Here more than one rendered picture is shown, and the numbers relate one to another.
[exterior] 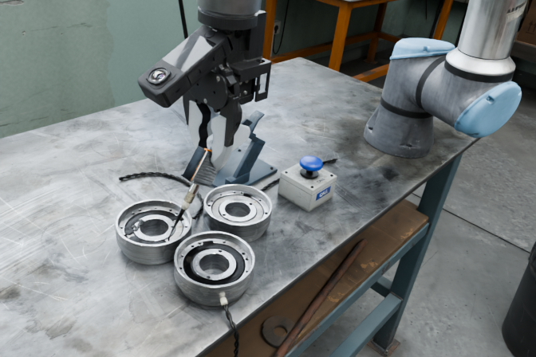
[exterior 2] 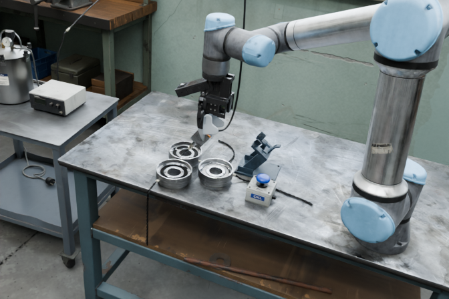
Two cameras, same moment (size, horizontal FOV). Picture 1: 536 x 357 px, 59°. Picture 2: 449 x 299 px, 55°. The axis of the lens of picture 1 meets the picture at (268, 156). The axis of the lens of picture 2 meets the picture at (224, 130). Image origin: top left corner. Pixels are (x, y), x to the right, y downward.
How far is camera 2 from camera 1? 103 cm
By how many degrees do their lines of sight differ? 59
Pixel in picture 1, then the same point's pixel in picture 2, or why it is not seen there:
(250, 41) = (220, 89)
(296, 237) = (219, 199)
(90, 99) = not seen: hidden behind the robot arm
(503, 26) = (370, 155)
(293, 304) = (244, 263)
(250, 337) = (210, 251)
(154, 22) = not seen: outside the picture
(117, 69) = (425, 135)
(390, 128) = not seen: hidden behind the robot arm
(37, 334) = (125, 151)
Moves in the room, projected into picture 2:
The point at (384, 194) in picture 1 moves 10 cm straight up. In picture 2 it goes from (293, 229) to (300, 199)
